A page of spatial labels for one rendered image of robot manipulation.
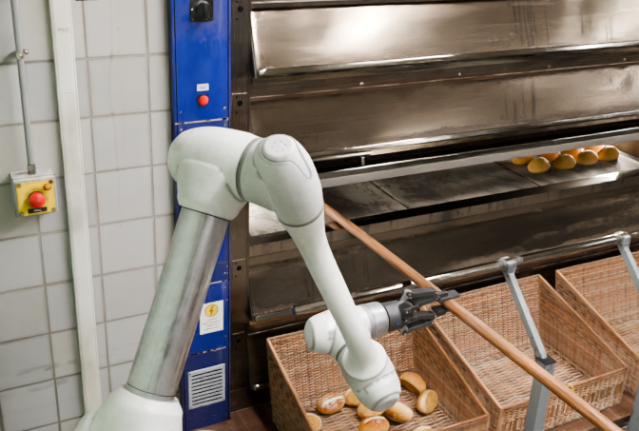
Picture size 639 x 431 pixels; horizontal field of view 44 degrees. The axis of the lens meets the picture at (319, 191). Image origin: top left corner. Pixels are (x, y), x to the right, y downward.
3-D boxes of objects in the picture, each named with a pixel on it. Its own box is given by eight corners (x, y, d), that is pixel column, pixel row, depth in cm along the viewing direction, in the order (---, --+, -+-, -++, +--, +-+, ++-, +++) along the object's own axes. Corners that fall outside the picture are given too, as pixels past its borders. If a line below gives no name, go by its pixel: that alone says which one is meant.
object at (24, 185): (12, 207, 201) (9, 171, 197) (53, 202, 205) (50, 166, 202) (17, 219, 195) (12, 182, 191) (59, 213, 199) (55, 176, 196)
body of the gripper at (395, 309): (375, 296, 202) (405, 289, 206) (372, 324, 205) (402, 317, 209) (390, 310, 196) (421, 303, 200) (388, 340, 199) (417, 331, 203)
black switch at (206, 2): (190, 21, 201) (189, -22, 197) (213, 20, 204) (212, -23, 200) (194, 24, 198) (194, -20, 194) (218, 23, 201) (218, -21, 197)
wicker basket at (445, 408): (261, 406, 262) (262, 336, 251) (406, 368, 285) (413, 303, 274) (324, 509, 222) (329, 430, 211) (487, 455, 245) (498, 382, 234)
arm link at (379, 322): (352, 329, 203) (371, 324, 206) (370, 347, 196) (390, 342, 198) (354, 299, 200) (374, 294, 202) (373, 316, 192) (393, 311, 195)
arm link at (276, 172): (337, 188, 161) (280, 174, 167) (319, 126, 148) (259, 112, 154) (307, 237, 154) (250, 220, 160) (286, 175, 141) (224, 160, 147)
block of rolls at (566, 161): (444, 128, 353) (445, 116, 350) (527, 118, 373) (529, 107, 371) (534, 176, 303) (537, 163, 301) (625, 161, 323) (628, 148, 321)
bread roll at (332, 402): (338, 392, 264) (342, 384, 260) (346, 409, 261) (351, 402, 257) (312, 401, 260) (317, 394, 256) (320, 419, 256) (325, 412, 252)
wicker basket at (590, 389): (409, 367, 286) (416, 302, 275) (529, 333, 311) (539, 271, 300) (494, 452, 247) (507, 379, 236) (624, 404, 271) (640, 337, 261)
